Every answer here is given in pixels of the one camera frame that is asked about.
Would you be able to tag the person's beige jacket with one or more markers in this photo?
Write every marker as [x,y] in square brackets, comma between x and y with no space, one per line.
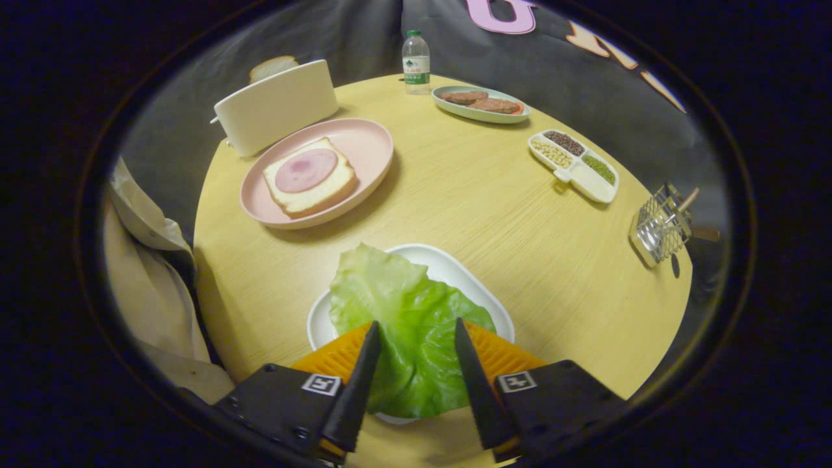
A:
[149,299]

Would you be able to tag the white toaster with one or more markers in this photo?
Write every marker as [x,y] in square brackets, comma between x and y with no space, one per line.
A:
[276,107]

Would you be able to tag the black backdrop cloth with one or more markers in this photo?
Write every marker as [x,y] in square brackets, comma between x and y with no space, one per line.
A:
[364,39]

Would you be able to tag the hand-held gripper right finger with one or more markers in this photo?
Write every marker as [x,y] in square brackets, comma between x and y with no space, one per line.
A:
[481,403]

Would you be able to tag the white divided grain dish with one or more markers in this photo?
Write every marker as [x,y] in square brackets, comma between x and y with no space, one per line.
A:
[595,185]

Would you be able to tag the wooden utensil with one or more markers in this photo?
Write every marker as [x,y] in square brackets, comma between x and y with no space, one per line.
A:
[705,233]

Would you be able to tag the clear plastic water bottle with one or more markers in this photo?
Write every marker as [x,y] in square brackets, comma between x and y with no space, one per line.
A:
[416,65]

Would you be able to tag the pale green plate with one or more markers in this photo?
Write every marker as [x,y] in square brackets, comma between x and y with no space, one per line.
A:
[478,116]

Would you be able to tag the green lettuce leaf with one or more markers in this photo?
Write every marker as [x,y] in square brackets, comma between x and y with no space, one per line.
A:
[409,312]

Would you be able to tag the pink ham slice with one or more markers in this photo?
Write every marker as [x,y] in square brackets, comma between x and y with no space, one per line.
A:
[305,170]

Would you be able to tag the white plate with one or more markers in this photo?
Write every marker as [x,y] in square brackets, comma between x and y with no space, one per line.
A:
[455,270]

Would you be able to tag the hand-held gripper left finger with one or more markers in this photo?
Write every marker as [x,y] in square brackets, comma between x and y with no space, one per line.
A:
[354,403]

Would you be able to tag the brown meat patty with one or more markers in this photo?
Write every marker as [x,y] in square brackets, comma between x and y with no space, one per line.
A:
[461,97]
[494,105]

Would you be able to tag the pink plate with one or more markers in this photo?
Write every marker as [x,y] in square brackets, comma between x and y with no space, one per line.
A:
[367,146]

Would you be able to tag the bread slice under ham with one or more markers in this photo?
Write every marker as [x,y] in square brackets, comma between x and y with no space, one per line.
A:
[325,195]

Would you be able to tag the plain bread slice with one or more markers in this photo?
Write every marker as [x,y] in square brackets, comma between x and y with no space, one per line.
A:
[273,66]

